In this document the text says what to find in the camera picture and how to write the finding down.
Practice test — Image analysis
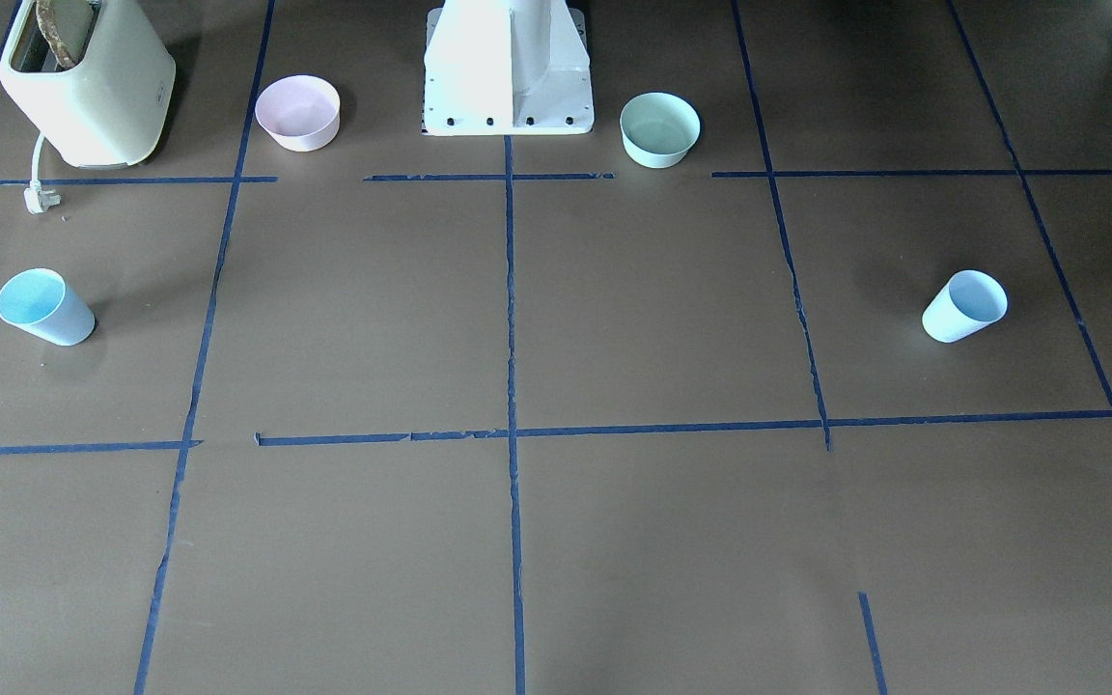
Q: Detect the pale blue cup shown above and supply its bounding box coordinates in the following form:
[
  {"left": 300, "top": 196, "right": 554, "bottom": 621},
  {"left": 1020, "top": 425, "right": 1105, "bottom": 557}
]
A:
[{"left": 922, "top": 269, "right": 1010, "bottom": 344}]

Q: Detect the light blue cup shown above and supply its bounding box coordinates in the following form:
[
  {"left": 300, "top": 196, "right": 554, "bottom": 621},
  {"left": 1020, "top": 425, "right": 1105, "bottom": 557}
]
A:
[{"left": 0, "top": 268, "right": 97, "bottom": 347}]

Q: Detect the mint green bowl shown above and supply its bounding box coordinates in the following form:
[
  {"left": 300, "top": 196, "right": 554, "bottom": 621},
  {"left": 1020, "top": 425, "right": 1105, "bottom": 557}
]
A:
[{"left": 619, "top": 92, "right": 702, "bottom": 170}]

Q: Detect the pink bowl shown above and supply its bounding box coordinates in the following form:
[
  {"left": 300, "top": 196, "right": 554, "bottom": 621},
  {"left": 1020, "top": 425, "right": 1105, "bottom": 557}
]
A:
[{"left": 254, "top": 75, "right": 342, "bottom": 153}]

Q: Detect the cream white toaster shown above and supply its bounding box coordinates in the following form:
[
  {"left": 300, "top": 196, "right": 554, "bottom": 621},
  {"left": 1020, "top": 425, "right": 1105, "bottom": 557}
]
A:
[{"left": 0, "top": 1, "right": 177, "bottom": 170}]

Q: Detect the toast slice in toaster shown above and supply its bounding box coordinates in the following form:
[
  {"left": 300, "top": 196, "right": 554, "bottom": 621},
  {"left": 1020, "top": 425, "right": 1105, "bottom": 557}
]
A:
[{"left": 34, "top": 0, "right": 97, "bottom": 70}]

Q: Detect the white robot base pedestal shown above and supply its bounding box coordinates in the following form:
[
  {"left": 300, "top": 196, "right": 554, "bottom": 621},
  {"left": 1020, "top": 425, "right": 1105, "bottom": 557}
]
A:
[{"left": 421, "top": 1, "right": 596, "bottom": 137}]

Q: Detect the white toaster power cord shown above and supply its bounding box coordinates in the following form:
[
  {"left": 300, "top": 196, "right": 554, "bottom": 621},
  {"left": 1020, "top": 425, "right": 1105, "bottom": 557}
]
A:
[{"left": 24, "top": 133, "right": 62, "bottom": 215}]

